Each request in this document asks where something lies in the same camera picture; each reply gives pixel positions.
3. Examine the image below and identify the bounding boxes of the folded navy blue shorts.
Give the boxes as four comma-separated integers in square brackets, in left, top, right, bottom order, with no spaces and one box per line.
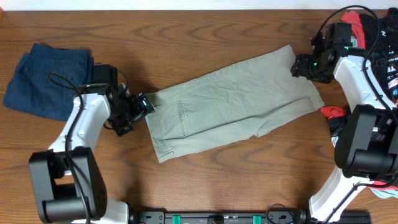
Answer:
[3,44,94,121]

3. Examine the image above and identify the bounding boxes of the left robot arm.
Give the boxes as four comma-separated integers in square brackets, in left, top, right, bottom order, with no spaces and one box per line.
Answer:
[29,83,154,223]

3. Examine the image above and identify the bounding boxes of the black patterned shirt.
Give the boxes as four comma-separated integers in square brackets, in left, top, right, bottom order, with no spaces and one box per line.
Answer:
[326,7,398,147]

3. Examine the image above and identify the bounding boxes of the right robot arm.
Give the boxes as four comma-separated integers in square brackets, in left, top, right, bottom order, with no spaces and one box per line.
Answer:
[290,47,397,223]

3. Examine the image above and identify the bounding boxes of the khaki shorts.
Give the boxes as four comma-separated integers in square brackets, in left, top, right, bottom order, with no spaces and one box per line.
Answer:
[146,45,324,162]

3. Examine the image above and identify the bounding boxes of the red garment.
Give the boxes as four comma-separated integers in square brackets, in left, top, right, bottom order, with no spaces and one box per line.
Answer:
[321,11,397,190]

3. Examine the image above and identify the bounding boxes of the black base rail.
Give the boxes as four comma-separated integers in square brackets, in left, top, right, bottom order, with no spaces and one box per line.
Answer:
[130,203,373,224]

